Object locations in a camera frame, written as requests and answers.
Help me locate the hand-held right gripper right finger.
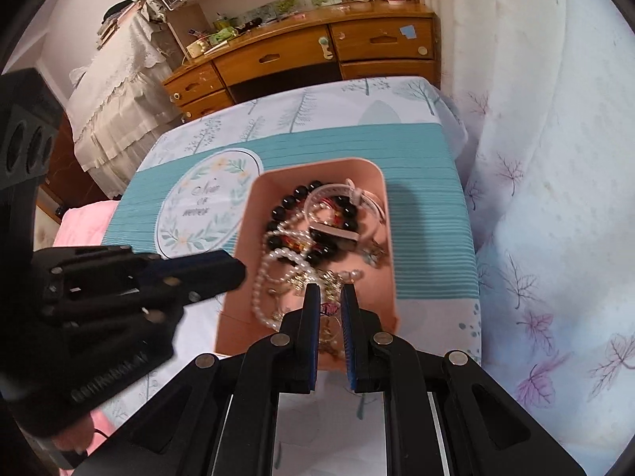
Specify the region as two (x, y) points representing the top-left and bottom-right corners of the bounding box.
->
(340, 282), (586, 476)

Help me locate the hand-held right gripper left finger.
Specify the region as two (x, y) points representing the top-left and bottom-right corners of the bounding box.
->
(115, 282), (321, 476)

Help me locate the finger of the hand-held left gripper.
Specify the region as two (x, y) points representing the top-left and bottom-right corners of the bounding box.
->
(42, 258), (247, 329)
(35, 245), (239, 281)

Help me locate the pink plastic tray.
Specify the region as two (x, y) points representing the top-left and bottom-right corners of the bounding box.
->
(214, 157), (402, 372)

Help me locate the long pearl necklace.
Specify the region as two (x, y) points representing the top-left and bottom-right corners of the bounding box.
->
(252, 245), (299, 332)

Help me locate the gold rhinestone hair clip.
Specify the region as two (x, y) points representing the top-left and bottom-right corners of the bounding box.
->
(290, 265), (350, 358)

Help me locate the pearl bracelet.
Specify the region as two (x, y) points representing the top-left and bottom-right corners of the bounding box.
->
(268, 208), (318, 259)

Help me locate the dark bead bracelet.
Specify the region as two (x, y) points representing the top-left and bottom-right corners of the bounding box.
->
(264, 184), (361, 265)

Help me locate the pink strap smart watch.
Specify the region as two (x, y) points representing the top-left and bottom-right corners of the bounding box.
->
(304, 178), (389, 245)

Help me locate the person's left hand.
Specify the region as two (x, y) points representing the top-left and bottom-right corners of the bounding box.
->
(50, 414), (96, 457)

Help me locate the pink blanket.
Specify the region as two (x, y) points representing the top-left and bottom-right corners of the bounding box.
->
(52, 201), (121, 250)

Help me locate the white lace cover cloth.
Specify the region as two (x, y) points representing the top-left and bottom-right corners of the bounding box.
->
(67, 7), (183, 200)

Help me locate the brown wooden door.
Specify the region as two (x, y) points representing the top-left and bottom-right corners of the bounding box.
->
(37, 109), (81, 210)

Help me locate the wooden desk with drawers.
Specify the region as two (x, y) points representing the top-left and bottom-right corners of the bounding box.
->
(163, 2), (441, 121)

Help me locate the white leaf print curtain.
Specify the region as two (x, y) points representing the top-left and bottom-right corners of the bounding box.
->
(412, 0), (635, 440)

